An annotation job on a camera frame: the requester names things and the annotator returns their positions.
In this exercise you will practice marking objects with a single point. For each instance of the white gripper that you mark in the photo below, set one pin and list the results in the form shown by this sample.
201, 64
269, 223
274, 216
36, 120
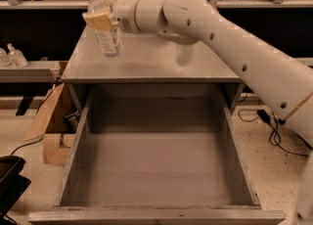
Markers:
123, 13

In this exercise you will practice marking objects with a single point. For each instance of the clear plastic water bottle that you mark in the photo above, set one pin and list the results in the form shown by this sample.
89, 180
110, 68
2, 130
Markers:
109, 40

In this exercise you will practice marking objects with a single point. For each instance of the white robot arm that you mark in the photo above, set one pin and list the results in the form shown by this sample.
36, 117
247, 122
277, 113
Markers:
283, 83

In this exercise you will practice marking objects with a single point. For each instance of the open grey top drawer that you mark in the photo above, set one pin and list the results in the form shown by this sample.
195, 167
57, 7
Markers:
156, 155

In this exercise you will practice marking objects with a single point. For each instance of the grey wooden cabinet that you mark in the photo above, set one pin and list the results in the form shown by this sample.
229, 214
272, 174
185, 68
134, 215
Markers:
149, 60

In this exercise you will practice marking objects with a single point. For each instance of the cardboard box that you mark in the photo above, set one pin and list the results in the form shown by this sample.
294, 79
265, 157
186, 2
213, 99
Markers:
51, 127

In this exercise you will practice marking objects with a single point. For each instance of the black bin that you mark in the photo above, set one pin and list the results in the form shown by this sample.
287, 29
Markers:
12, 185

